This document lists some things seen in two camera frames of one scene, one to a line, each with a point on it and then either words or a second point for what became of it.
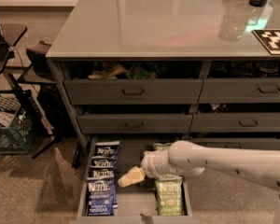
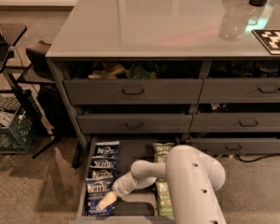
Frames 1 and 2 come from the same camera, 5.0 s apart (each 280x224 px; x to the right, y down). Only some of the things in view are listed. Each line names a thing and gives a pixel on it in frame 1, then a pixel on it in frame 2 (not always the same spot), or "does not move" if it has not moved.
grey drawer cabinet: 140,67 does not move
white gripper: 148,166 -> 121,186
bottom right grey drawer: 242,143 does not move
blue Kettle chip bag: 101,198 does not move
